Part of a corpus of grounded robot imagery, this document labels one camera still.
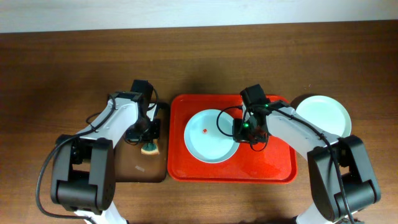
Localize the green and yellow sponge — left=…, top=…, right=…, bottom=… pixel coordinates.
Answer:
left=141, top=139, right=159, bottom=156

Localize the pale blue plate top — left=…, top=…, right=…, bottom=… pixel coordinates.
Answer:
left=183, top=109, right=239, bottom=164

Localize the pale blue plate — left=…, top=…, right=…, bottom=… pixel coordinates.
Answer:
left=296, top=95, right=352, bottom=138
left=183, top=109, right=239, bottom=164

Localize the pale blue plate bottom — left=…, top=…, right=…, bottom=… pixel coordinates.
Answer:
left=296, top=95, right=352, bottom=138

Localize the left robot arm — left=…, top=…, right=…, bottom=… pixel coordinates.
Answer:
left=50, top=91, right=159, bottom=223

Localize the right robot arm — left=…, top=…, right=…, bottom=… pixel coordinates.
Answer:
left=234, top=101, right=381, bottom=223

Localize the black rectangular tray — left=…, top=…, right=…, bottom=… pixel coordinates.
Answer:
left=115, top=103, right=170, bottom=183

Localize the red plastic tray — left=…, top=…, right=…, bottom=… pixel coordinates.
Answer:
left=167, top=94, right=297, bottom=184

